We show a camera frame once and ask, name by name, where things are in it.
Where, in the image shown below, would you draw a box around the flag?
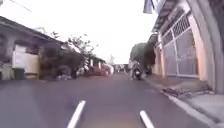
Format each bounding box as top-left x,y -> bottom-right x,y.
143,0 -> 155,15

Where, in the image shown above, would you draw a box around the grey concrete pavement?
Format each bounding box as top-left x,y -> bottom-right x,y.
143,73 -> 224,128

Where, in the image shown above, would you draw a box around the grey asphalt road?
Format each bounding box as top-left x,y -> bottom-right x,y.
0,71 -> 214,128

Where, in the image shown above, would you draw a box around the low grey building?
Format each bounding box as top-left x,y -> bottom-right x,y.
0,15 -> 64,81

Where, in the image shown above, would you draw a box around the dark bushes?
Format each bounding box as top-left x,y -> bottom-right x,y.
39,49 -> 84,81

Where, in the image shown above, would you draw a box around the dark green tree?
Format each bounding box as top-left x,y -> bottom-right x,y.
129,42 -> 157,69

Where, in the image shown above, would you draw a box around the motorcycle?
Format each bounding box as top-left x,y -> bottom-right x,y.
131,63 -> 144,81

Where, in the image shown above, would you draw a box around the thin-branched tree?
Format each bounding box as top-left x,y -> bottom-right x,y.
66,33 -> 98,64

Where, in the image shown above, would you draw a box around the robot's own part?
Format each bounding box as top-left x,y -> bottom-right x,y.
66,99 -> 87,128
139,109 -> 156,128

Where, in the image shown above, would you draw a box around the low building with porch roof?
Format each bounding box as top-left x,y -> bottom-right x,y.
84,54 -> 116,76

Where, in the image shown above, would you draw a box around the building with white metal gate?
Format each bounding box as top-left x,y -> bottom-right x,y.
143,0 -> 224,94

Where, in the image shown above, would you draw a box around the black bin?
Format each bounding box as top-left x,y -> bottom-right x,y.
13,67 -> 26,80

